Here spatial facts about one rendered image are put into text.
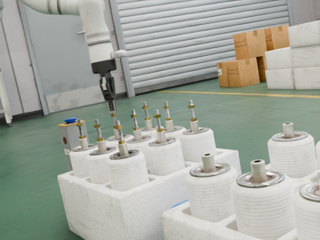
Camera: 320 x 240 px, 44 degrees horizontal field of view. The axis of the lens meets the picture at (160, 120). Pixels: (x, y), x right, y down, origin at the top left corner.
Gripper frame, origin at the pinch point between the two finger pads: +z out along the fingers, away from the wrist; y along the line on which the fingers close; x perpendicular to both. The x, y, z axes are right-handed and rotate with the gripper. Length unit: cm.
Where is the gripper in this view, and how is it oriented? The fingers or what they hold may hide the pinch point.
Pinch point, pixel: (112, 106)
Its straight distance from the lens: 123.3
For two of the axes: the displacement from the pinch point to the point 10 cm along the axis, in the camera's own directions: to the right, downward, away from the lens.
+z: 1.8, 9.7, 1.5
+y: -0.5, 1.6, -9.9
